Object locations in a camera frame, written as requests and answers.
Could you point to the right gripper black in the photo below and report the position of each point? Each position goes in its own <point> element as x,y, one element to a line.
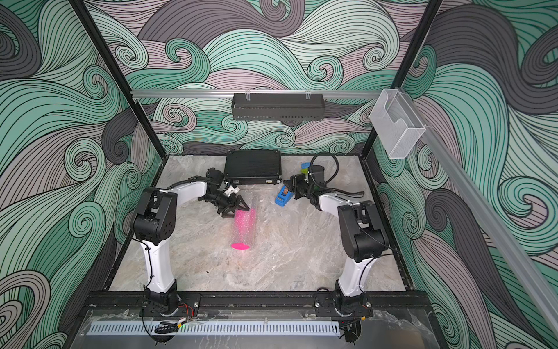
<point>292,185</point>

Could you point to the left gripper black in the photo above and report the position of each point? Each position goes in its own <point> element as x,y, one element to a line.
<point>229,209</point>

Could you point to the blue tape dispenser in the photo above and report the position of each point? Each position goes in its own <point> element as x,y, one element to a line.
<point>284,196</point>

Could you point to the pink plastic wine glass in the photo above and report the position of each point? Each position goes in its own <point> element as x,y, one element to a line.
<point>245,224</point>

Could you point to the clear bubble wrap sheet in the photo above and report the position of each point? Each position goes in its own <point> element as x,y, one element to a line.
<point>252,203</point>

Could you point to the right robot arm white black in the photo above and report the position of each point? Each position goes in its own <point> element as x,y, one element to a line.
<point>363,235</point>

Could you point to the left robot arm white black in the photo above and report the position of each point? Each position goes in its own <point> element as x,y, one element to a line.
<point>155,218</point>

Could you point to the blue green sponge block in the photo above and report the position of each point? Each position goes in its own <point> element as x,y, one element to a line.
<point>305,165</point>

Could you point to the black hard case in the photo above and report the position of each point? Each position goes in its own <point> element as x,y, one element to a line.
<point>253,167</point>

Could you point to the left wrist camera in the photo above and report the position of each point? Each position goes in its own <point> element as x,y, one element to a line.
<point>231,190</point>

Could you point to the black wall shelf tray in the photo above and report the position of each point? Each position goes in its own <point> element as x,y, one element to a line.
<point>288,107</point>

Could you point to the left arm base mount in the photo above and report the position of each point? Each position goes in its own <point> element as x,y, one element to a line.
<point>172,305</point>

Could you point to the clear acrylic wall box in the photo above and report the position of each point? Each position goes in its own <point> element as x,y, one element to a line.
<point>397,122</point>

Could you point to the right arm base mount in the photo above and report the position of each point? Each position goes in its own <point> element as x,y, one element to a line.
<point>336,305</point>

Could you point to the white slotted cable duct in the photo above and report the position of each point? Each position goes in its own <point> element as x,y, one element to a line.
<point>216,328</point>

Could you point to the aluminium rail right wall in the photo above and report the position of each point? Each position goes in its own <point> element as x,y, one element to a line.
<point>536,286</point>

